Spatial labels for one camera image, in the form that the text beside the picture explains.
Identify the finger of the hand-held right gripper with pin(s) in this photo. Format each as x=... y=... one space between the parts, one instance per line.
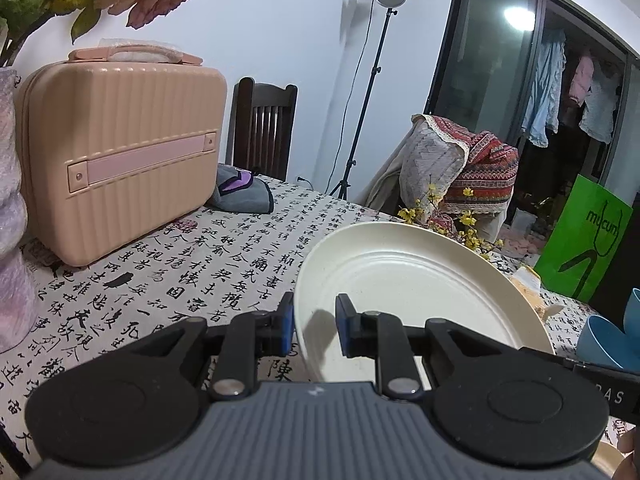
x=550 y=357

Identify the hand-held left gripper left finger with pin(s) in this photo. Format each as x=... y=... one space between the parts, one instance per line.
x=286 y=330

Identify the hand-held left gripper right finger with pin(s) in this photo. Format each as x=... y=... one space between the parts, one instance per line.
x=344 y=325

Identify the blue bowl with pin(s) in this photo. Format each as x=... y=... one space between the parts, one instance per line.
x=607 y=340
x=634 y=310

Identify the person's right hand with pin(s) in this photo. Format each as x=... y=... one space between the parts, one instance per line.
x=629 y=446

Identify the black paper bag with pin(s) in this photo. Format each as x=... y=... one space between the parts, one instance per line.
x=625 y=270

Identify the green paper bag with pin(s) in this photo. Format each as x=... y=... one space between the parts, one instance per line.
x=580 y=240

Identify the grey and purple pouch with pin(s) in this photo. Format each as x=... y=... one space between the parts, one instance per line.
x=245 y=190

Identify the yellow flower branch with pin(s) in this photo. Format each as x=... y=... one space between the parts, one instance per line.
x=465 y=230

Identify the grey lace-trimmed cloth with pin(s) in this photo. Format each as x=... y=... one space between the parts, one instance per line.
x=430 y=160

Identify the red patterned blanket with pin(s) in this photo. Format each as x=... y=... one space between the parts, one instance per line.
x=485 y=175

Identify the dark wooden chair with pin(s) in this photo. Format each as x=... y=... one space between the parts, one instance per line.
x=265 y=125

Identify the hanging white garment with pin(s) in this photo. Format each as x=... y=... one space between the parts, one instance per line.
x=600 y=110

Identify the pink ribbed suitcase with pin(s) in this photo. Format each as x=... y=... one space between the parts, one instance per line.
x=130 y=125

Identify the hanging light blue shirt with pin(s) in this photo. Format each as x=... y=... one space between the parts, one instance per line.
x=545 y=90

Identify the hanging pink garment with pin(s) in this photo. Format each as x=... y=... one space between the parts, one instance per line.
x=582 y=80

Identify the black studio light stand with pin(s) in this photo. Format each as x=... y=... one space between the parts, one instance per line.
x=382 y=40

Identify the dark sliding glass door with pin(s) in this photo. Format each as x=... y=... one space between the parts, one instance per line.
x=480 y=35

